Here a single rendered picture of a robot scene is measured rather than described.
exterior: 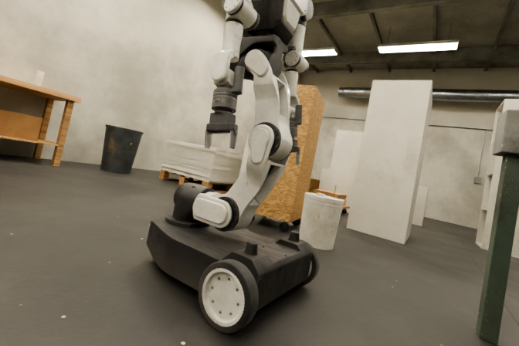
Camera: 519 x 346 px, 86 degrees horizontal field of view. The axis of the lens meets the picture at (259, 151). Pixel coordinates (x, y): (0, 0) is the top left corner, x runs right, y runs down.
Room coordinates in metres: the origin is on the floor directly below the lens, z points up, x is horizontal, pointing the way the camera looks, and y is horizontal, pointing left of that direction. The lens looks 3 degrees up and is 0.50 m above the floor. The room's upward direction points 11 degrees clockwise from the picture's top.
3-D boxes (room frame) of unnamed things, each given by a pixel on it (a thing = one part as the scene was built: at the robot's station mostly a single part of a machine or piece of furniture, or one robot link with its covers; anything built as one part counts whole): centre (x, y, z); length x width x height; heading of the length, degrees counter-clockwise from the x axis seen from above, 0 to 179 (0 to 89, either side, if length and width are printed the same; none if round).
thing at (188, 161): (5.15, 0.37, 0.31); 2.46 x 1.04 x 0.63; 148
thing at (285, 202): (2.63, -0.26, 0.63); 0.50 x 0.42 x 1.25; 157
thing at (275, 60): (1.26, 0.12, 0.97); 0.28 x 0.13 x 0.18; 58
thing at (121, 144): (4.20, 2.04, 0.33); 0.52 x 0.52 x 0.65
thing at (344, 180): (5.34, -1.76, 0.36); 0.80 x 0.58 x 0.72; 148
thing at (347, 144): (5.35, -1.80, 1.08); 0.80 x 0.58 x 0.72; 148
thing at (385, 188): (3.46, -1.64, 0.88); 0.90 x 0.60 x 1.75; 148
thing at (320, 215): (2.18, -0.56, 0.24); 0.32 x 0.30 x 0.47; 148
